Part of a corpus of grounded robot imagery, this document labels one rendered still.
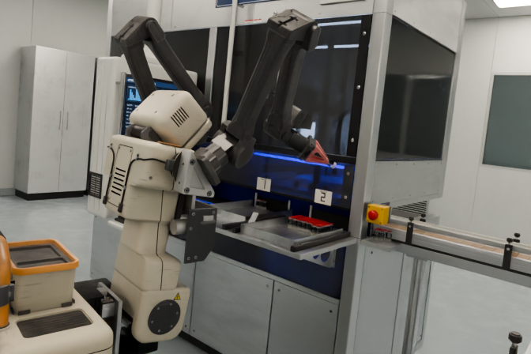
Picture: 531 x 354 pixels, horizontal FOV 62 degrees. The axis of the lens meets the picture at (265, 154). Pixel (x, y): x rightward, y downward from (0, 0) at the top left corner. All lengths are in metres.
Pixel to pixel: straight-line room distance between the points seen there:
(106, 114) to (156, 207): 0.93
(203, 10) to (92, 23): 4.86
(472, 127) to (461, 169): 0.57
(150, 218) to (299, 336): 1.09
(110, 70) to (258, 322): 1.39
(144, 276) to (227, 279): 1.10
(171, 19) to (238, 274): 1.51
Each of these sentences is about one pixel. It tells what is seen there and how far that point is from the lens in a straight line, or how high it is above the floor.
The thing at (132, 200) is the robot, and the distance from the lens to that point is 1.28.
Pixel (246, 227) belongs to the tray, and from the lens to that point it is 1.73.
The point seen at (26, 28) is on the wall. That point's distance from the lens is 6.91.
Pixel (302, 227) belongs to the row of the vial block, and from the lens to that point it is 1.87.
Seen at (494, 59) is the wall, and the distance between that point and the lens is 6.51.
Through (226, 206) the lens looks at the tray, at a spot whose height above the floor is 0.89.
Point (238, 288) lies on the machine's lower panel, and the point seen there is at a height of 0.47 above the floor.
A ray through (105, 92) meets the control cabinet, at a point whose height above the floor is 1.38.
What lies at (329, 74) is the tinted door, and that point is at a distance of 1.97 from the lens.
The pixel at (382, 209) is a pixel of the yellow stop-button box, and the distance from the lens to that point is 1.82.
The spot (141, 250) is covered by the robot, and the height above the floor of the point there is 0.92.
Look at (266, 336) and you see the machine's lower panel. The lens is 2.30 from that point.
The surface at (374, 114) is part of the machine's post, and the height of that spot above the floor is 1.40.
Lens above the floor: 1.32
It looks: 4 degrees down
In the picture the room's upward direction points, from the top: 6 degrees clockwise
